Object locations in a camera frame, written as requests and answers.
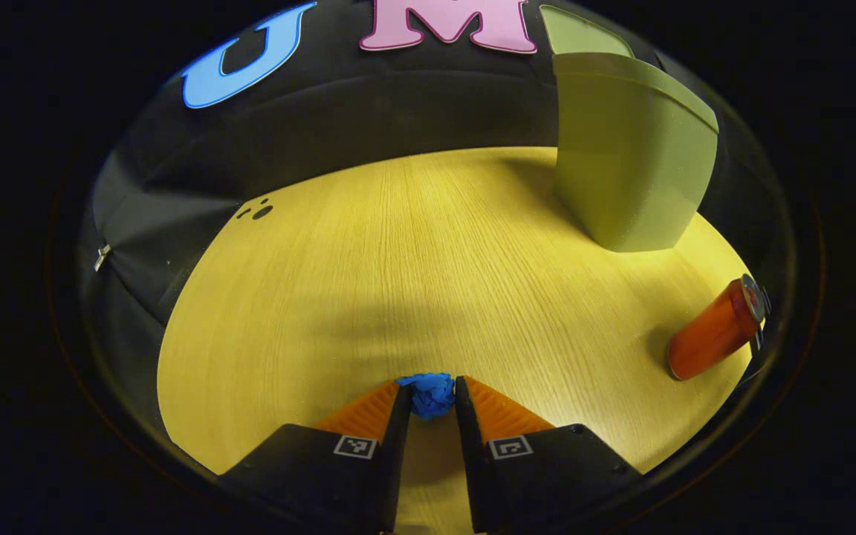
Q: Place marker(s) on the orange pop can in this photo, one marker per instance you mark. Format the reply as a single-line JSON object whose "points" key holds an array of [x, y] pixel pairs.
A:
{"points": [[710, 334]]}

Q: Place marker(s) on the black backdrop cloth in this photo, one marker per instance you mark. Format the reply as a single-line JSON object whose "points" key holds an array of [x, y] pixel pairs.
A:
{"points": [[398, 111]]}

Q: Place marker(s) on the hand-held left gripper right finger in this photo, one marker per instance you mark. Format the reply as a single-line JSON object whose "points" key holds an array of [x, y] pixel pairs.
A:
{"points": [[547, 475]]}

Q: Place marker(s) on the metal cloth clip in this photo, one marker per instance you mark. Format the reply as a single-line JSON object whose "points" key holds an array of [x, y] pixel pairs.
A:
{"points": [[102, 257]]}

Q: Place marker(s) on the blue paper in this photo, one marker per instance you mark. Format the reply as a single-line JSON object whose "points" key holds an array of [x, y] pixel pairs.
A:
{"points": [[429, 394]]}

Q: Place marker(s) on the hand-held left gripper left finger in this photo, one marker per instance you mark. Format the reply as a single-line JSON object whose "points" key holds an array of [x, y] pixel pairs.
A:
{"points": [[324, 475]]}

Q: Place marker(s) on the pale green desktop garbage bin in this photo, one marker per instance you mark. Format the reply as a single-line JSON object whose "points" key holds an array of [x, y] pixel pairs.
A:
{"points": [[628, 163]]}

